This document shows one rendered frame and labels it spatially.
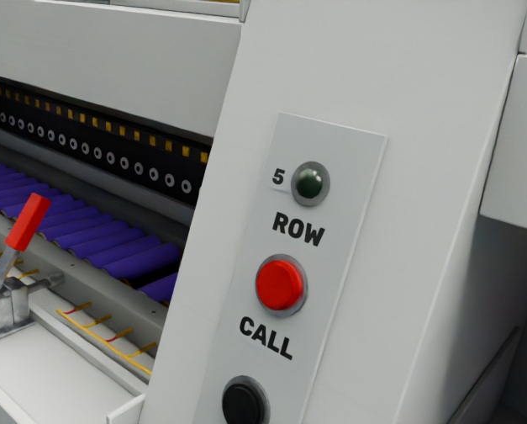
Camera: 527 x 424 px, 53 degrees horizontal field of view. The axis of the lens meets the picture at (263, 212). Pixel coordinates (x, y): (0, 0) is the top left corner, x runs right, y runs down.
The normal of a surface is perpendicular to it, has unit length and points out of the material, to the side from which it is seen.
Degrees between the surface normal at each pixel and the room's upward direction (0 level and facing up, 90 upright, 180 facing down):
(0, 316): 90
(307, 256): 90
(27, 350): 18
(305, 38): 90
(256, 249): 90
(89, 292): 107
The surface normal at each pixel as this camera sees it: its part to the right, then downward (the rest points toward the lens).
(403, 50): -0.58, -0.07
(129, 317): -0.61, 0.23
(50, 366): 0.08, -0.93
